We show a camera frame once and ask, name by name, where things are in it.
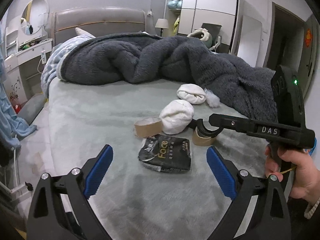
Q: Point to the cream plush toy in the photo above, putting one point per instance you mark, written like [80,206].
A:
[203,35]

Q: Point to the large white sock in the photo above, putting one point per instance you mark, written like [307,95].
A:
[176,116]

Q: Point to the white wardrobe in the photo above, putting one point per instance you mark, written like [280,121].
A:
[210,7]

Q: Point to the small white sock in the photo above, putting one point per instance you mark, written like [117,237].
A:
[191,93]

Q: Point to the light blue folded bundle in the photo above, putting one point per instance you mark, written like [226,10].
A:
[175,4]

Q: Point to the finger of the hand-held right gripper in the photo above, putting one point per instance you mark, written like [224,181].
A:
[206,133]
[232,123]

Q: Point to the pale pillow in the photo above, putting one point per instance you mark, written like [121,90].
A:
[83,32]

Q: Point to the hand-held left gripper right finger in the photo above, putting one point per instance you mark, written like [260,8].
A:
[221,172]

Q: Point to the black tissue pack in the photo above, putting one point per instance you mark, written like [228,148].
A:
[166,153]

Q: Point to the person's right forearm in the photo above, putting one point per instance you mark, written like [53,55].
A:
[310,220]

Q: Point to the dark wooden door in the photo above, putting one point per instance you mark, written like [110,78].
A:
[287,37]

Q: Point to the yellow-green hanging item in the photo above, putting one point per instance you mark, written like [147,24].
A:
[176,24]

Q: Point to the brown tape roll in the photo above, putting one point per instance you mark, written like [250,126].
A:
[201,141]
[147,127]

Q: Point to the table lamp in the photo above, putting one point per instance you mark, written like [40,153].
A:
[161,23]

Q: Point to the grey padded headboard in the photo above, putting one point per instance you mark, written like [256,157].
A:
[100,20]

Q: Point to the round wall mirror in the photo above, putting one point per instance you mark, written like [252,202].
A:
[37,12]

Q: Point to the blue patterned quilt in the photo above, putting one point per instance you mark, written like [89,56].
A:
[53,65]

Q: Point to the bed with grey-green sheet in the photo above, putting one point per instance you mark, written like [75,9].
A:
[100,120]

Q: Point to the grey floor cushion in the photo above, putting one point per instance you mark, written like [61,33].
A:
[31,108]

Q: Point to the dark chair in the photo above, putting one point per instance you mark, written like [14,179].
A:
[212,31]

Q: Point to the red door decoration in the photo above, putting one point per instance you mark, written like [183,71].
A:
[308,37]

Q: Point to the person's right hand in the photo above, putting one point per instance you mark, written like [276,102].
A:
[300,170]

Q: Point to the white dressing table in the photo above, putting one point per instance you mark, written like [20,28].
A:
[27,55]

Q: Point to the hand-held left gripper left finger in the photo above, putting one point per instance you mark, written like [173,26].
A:
[98,170]

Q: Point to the light blue hanging cloth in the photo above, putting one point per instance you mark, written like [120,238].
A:
[10,120]

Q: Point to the dark grey fleece blanket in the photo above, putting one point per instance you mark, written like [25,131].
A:
[155,60]

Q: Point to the white clothes rack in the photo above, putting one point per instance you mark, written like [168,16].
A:
[15,188]

